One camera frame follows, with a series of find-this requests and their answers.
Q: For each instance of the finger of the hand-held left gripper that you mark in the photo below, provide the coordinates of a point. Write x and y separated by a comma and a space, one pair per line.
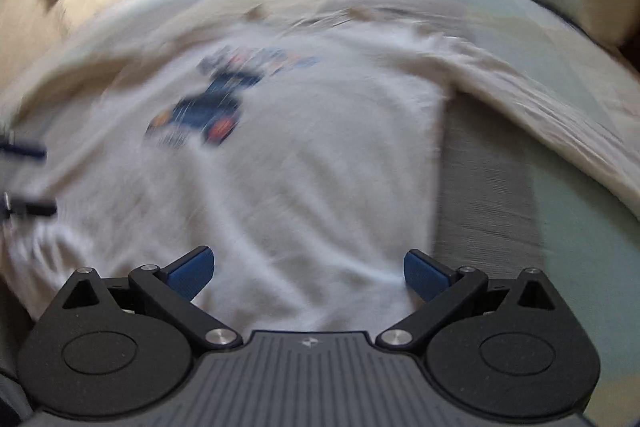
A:
30, 208
22, 150

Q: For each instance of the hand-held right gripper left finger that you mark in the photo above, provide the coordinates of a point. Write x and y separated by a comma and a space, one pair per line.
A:
192, 276

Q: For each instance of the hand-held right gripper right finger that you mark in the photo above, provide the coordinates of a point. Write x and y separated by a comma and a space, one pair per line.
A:
425, 278

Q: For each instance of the white sweatshirt with bear print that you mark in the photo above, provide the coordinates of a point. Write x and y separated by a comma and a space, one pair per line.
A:
300, 157

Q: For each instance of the pastel patchwork bed sheet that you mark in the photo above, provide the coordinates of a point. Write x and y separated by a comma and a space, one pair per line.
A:
575, 257

